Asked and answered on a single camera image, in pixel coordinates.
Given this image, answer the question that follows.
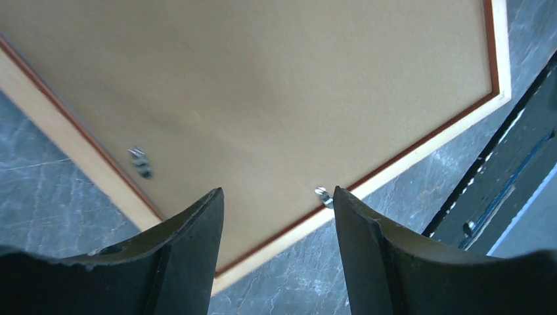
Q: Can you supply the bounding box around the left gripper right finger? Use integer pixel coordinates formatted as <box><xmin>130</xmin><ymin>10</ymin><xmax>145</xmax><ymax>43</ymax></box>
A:
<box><xmin>334</xmin><ymin>187</ymin><xmax>556</xmax><ymax>314</ymax></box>

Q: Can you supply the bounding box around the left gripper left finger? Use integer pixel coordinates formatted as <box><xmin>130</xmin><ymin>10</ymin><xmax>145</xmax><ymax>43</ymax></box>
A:
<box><xmin>1</xmin><ymin>188</ymin><xmax>224</xmax><ymax>314</ymax></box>

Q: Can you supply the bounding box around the brown cardboard backing board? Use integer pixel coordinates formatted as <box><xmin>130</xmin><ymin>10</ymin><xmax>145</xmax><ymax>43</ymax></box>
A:
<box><xmin>0</xmin><ymin>0</ymin><xmax>495</xmax><ymax>272</ymax></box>

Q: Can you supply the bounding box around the wooden picture frame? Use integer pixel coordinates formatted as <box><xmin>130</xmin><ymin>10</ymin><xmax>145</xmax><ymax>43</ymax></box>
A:
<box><xmin>0</xmin><ymin>0</ymin><xmax>512</xmax><ymax>297</ymax></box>

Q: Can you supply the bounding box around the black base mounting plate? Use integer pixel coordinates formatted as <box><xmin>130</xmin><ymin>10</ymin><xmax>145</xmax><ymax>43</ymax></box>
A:
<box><xmin>422</xmin><ymin>56</ymin><xmax>556</xmax><ymax>255</ymax></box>

